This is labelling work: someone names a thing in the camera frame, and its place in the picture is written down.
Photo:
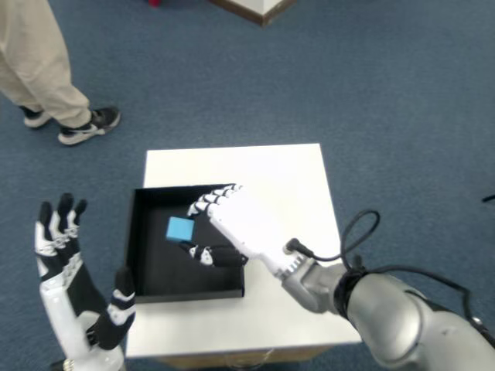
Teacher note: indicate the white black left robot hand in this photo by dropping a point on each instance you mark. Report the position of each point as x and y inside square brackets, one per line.
[62, 305]

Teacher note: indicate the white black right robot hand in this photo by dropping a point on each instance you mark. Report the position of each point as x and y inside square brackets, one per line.
[251, 228]

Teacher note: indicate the blue cube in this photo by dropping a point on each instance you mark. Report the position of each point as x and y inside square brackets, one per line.
[179, 229]

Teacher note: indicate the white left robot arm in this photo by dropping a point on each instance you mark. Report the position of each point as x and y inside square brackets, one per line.
[100, 361]

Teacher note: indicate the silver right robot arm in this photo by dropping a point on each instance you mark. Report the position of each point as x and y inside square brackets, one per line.
[390, 313]

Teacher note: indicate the black open box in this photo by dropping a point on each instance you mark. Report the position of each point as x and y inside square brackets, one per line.
[162, 266]

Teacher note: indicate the white top wooden table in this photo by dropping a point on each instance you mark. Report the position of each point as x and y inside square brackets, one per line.
[278, 170]

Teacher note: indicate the clear glass jar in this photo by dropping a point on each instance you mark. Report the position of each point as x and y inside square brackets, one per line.
[247, 361]

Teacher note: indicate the black white sneaker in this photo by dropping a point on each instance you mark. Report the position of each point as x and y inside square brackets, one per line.
[34, 117]
[89, 125]

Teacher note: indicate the white furniture with brown base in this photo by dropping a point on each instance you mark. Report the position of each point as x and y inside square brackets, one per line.
[263, 7]

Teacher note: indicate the black object tip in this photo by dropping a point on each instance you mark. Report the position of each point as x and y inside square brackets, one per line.
[489, 198]

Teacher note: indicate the red object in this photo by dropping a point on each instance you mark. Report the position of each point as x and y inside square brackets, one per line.
[155, 2]

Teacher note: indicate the beige trousers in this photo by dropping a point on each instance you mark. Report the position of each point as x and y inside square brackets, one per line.
[35, 58]

